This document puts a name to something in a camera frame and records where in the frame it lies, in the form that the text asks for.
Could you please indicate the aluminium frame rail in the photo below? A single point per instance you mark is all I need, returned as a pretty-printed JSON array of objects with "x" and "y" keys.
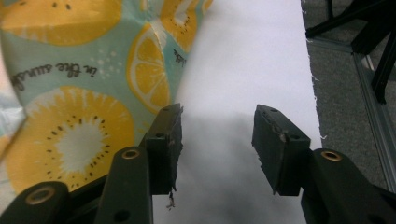
[{"x": 373, "y": 102}]

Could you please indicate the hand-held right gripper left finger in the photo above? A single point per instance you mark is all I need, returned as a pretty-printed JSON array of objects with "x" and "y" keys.
[{"x": 162, "y": 149}]

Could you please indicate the black metal stand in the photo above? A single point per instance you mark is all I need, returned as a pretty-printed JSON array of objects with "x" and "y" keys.
[{"x": 370, "y": 34}]

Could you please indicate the fruit print fabric bag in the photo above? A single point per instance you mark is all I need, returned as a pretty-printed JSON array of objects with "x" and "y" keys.
[{"x": 77, "y": 93}]

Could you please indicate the white table cloth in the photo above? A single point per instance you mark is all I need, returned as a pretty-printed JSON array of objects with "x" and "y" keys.
[{"x": 246, "y": 77}]

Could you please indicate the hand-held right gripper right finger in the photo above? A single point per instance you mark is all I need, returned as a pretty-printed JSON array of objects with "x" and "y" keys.
[{"x": 280, "y": 149}]

